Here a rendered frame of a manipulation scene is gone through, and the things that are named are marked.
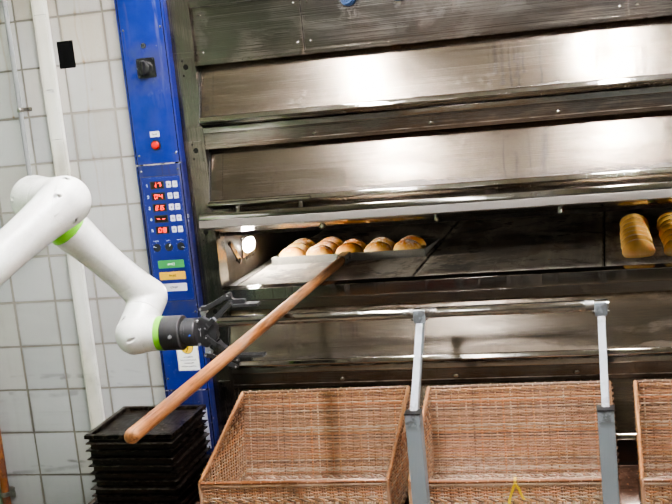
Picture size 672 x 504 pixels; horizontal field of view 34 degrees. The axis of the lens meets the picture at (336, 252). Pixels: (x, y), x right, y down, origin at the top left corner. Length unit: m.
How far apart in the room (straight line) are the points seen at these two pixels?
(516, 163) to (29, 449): 1.93
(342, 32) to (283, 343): 0.99
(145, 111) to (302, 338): 0.87
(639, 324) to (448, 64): 0.95
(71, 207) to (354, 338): 1.13
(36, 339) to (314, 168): 1.14
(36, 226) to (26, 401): 1.37
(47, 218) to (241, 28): 1.06
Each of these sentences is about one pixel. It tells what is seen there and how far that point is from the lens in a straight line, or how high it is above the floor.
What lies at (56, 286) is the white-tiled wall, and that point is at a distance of 3.74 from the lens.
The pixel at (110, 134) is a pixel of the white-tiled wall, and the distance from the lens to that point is 3.57.
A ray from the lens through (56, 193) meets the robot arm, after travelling 2.66.
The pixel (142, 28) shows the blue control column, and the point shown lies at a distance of 3.47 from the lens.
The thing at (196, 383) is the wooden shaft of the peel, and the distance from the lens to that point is 2.40.
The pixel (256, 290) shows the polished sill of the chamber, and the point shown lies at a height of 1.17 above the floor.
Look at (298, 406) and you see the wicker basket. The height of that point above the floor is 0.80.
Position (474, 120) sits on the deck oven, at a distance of 3.25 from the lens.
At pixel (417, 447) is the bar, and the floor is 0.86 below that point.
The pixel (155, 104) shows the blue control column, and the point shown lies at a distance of 3.46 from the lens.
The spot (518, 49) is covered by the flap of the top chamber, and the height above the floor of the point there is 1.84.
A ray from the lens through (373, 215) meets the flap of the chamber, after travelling 3.17.
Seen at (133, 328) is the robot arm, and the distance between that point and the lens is 2.92.
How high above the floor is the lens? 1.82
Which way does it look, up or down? 9 degrees down
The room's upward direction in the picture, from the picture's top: 6 degrees counter-clockwise
